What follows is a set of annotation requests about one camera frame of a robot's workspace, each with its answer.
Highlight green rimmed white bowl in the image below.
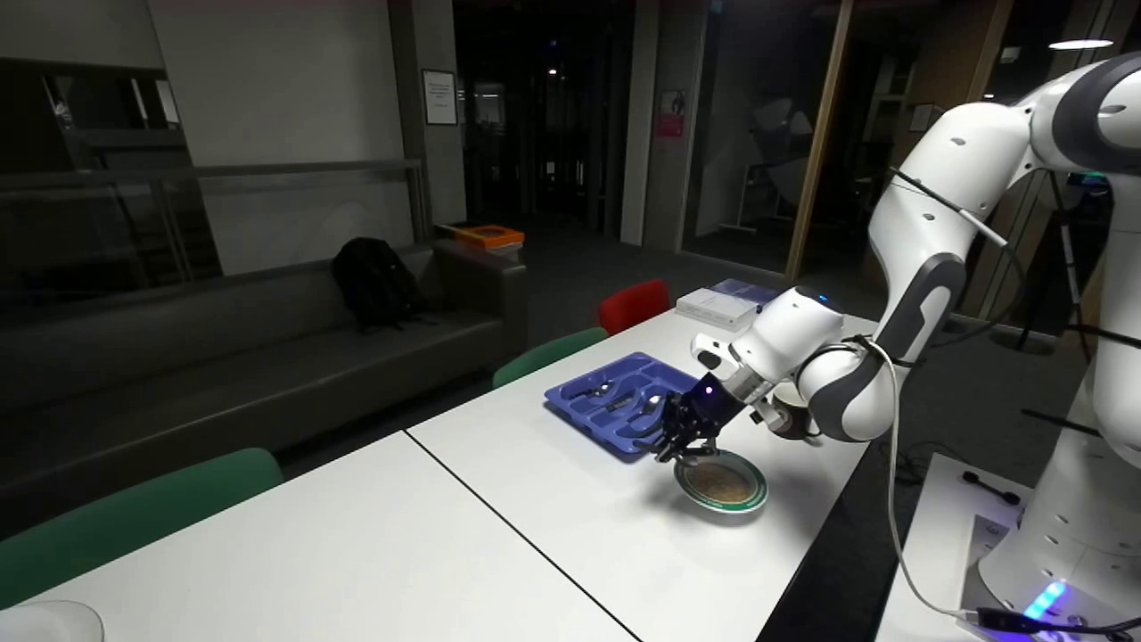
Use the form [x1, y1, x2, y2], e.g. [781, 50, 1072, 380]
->
[669, 446, 770, 521]

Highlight black backpack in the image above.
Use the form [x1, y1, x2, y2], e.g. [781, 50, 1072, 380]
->
[329, 235, 428, 333]

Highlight grey sofa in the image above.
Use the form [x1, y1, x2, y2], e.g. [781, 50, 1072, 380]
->
[0, 243, 531, 538]

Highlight black dumbbell shaped tool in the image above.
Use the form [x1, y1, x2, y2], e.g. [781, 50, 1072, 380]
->
[959, 471, 1023, 508]

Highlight green chair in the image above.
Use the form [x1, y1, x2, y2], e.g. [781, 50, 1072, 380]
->
[490, 326, 612, 393]
[0, 446, 287, 613]

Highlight brown cereal flakes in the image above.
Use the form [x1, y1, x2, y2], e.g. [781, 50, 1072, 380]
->
[687, 461, 758, 508]

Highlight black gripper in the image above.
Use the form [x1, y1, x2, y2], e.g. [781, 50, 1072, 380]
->
[654, 371, 742, 465]

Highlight robot cable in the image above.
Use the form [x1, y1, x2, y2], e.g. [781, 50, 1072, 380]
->
[876, 342, 1141, 634]

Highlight red chair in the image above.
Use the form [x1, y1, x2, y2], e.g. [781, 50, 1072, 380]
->
[597, 280, 678, 339]

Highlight blue plastic cutlery tray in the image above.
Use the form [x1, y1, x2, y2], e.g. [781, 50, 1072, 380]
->
[542, 351, 706, 465]

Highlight ceiling light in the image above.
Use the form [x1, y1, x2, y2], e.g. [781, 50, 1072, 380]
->
[1046, 31, 1119, 53]

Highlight framed wall notice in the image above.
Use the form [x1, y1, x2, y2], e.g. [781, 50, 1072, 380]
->
[420, 69, 460, 128]

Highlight orange lidded bin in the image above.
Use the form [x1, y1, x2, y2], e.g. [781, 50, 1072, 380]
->
[432, 220, 531, 351]

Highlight glass balustrade with handrail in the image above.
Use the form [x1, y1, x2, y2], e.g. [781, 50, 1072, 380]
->
[0, 156, 426, 300]

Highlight red wall sign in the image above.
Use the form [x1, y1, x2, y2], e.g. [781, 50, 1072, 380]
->
[654, 86, 691, 148]

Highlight silver table knife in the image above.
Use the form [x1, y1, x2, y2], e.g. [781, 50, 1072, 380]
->
[610, 382, 648, 420]

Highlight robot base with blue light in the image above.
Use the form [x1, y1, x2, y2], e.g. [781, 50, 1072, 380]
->
[959, 521, 1141, 642]

